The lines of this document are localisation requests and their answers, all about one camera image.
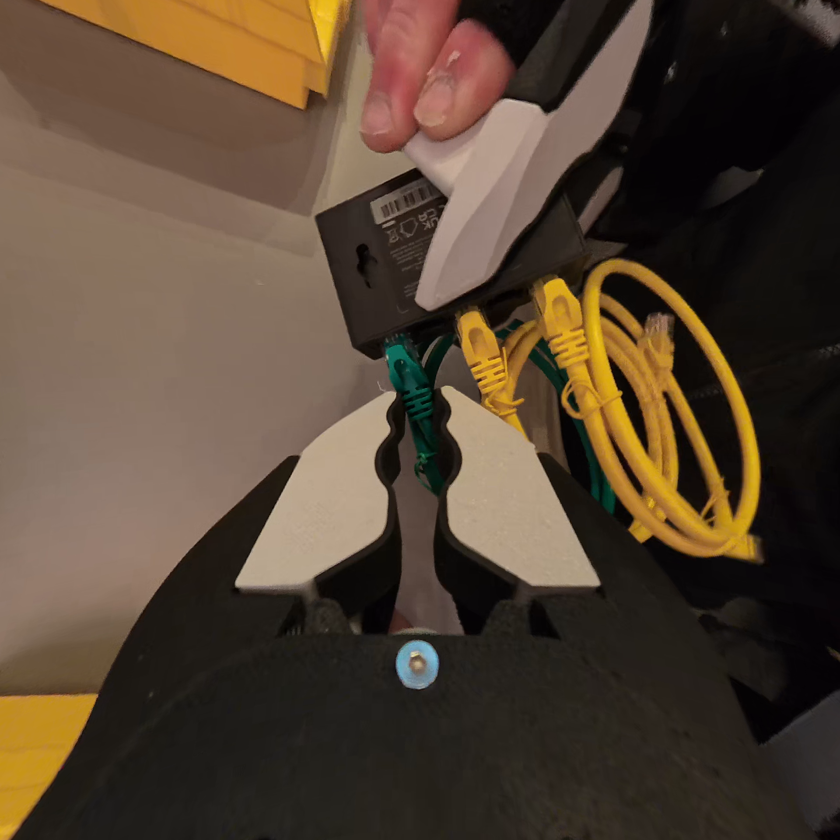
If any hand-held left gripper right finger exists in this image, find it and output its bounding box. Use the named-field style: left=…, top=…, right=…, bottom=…
left=435, top=385, right=601, bottom=635

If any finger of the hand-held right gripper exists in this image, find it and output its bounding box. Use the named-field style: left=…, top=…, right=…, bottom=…
left=402, top=0, right=655, bottom=312
left=577, top=164, right=626, bottom=232

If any person's dark clothing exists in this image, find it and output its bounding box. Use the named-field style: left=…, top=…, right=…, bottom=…
left=558, top=0, right=840, bottom=742

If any black network switch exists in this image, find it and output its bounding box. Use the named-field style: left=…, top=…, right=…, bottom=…
left=315, top=167, right=588, bottom=358

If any yellow plastic bin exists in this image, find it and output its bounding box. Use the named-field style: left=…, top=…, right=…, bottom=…
left=39, top=0, right=355, bottom=110
left=0, top=694, right=99, bottom=840

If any green ethernet cable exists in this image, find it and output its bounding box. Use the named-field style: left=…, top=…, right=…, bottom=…
left=382, top=320, right=618, bottom=516

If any person's right hand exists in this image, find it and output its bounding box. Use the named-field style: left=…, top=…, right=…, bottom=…
left=360, top=0, right=516, bottom=155

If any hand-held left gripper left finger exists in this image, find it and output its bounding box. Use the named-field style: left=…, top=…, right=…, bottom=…
left=235, top=391, right=403, bottom=634

